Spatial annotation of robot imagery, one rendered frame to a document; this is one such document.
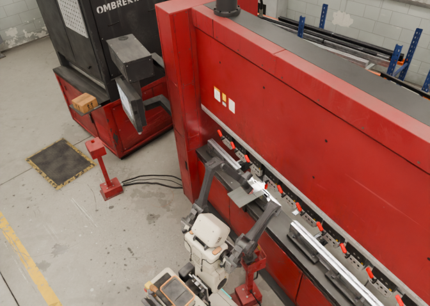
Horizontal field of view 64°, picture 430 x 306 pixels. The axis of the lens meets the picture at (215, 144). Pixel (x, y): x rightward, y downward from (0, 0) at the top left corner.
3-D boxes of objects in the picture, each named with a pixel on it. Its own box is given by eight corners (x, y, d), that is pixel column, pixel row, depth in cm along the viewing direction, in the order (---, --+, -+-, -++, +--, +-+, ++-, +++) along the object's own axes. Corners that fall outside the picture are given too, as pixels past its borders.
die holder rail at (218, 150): (207, 147, 356) (207, 140, 350) (212, 144, 358) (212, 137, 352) (236, 176, 324) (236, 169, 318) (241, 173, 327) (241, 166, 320)
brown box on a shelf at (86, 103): (68, 106, 403) (65, 97, 395) (88, 96, 416) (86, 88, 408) (81, 116, 387) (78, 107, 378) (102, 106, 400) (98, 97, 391)
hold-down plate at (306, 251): (286, 236, 274) (286, 233, 272) (291, 232, 276) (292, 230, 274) (313, 265, 255) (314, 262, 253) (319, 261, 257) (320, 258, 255)
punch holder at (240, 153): (235, 153, 304) (235, 139, 293) (242, 150, 307) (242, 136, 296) (245, 163, 294) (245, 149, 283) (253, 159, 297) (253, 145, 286)
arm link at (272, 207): (271, 193, 244) (283, 201, 240) (270, 201, 256) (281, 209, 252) (233, 242, 226) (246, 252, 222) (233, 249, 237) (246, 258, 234)
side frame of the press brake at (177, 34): (183, 193, 425) (153, 4, 272) (238, 164, 458) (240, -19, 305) (193, 207, 409) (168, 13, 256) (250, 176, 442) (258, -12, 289)
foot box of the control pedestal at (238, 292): (229, 294, 329) (228, 289, 321) (251, 283, 336) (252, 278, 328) (238, 314, 315) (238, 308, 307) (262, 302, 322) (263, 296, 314)
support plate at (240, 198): (226, 194, 293) (226, 193, 293) (251, 180, 304) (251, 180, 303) (239, 208, 282) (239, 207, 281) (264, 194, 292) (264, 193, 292)
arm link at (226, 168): (210, 161, 244) (220, 169, 237) (214, 155, 244) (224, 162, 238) (234, 180, 278) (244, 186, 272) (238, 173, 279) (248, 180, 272)
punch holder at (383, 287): (366, 279, 215) (374, 265, 204) (375, 272, 218) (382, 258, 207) (387, 299, 205) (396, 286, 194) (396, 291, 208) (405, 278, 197)
